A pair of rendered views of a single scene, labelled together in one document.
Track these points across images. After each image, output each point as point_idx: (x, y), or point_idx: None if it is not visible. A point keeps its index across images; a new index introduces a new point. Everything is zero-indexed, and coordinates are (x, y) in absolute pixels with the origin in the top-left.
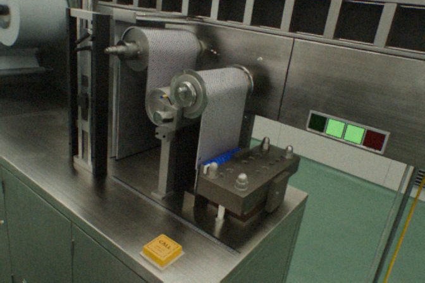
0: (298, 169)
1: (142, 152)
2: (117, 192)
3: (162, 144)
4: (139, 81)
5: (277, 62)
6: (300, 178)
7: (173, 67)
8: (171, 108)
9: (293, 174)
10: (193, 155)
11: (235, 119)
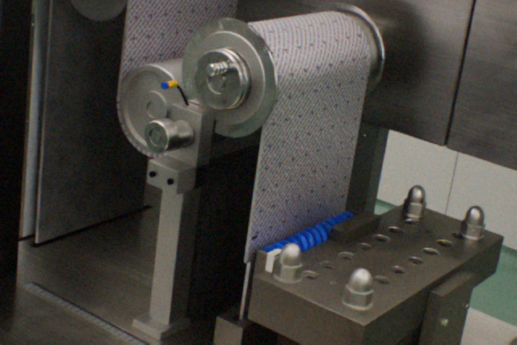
0: (505, 288)
1: (98, 227)
2: (49, 320)
3: (164, 203)
4: (95, 44)
5: None
6: (511, 313)
7: (185, 10)
8: (187, 112)
9: (492, 302)
10: (237, 231)
11: (340, 141)
